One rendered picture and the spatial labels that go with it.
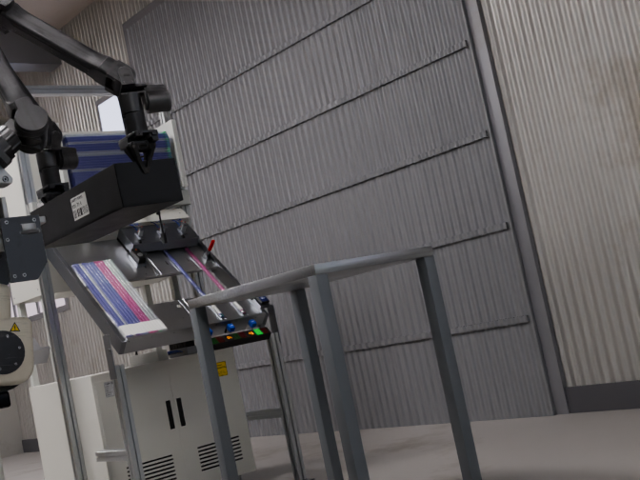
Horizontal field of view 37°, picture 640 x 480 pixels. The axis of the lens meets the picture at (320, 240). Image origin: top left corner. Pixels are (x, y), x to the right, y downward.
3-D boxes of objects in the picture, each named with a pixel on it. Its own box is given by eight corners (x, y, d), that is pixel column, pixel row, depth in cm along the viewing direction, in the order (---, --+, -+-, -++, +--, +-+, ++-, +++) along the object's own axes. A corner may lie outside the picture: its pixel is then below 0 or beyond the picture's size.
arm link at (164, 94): (112, 88, 251) (115, 67, 244) (156, 83, 256) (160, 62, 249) (125, 125, 247) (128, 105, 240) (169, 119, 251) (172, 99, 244)
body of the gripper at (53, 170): (57, 195, 294) (51, 171, 294) (70, 188, 286) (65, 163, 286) (36, 197, 290) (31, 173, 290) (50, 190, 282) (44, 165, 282)
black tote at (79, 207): (37, 250, 282) (29, 212, 283) (91, 242, 293) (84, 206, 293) (123, 208, 237) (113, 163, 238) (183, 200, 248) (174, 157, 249)
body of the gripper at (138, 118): (141, 147, 250) (135, 119, 250) (159, 136, 242) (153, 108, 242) (118, 149, 246) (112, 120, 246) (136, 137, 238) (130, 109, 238)
